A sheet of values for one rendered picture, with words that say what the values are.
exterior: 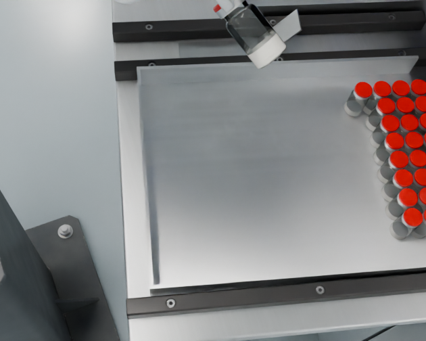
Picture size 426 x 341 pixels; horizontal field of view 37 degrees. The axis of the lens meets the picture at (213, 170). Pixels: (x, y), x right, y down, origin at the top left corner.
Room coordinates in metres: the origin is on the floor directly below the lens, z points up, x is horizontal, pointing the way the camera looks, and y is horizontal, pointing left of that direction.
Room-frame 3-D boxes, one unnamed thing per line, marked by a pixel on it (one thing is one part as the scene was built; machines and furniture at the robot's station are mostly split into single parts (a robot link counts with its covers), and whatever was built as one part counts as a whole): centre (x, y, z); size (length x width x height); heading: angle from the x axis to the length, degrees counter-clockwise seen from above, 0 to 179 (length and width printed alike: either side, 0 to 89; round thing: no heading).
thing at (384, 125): (0.34, -0.20, 0.90); 0.18 x 0.02 x 0.05; 15
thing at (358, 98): (0.41, -0.15, 0.90); 0.02 x 0.02 x 0.05
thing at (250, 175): (0.31, -0.09, 0.90); 0.34 x 0.26 x 0.04; 106
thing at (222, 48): (0.47, 0.00, 0.91); 0.14 x 0.03 x 0.06; 106
